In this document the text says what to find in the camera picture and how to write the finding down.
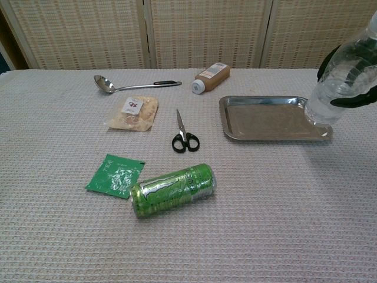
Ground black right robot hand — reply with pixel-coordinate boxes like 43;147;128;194
316;44;377;108

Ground transparent plastic water bottle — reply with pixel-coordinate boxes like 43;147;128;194
304;10;377;127

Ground square stainless steel tray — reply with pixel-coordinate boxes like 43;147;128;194
219;95;334;142

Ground brown bottle with white cap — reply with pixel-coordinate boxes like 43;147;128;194
191;62;231;95

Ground woven bamboo screen panel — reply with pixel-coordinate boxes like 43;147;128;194
146;0;273;70
260;0;377;70
0;0;151;71

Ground green energy drink can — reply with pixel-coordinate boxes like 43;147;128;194
128;163;218;219

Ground clear snack packet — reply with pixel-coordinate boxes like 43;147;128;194
105;95;160;133

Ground green tea sachet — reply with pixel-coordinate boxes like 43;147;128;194
85;153;145;200

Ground beige waffle-weave tablecloth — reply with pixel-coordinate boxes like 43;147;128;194
0;68;377;283

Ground black-handled scissors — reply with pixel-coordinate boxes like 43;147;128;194
171;108;200;153

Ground steel ladle with black handle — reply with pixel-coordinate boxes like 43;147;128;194
94;74;183;94

